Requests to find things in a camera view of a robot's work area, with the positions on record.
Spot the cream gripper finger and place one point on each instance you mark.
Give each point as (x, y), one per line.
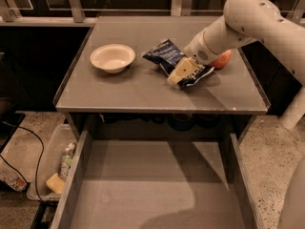
(185, 67)

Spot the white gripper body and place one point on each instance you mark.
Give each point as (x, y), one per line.
(195, 51)

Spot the blue chip bag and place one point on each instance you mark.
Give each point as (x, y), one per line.
(167, 56)

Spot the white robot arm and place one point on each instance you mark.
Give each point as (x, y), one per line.
(242, 22)

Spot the grey cabinet with top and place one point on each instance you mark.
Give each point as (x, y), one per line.
(143, 88)

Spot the open grey top drawer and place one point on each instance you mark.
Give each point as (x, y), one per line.
(163, 182)

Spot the red apple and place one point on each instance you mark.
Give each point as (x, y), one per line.
(222, 60)

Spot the white paper bowl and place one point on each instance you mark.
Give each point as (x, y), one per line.
(112, 58)

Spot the plastic bottle in bin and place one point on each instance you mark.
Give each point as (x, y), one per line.
(67, 159)

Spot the yellow sponge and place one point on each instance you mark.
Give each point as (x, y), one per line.
(56, 183)

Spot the clear plastic bin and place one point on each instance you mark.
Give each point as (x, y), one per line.
(50, 163)

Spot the plastic bottle on floor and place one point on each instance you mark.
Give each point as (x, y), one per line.
(14, 181)

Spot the metal railing frame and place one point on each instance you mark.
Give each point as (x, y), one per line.
(95, 7)

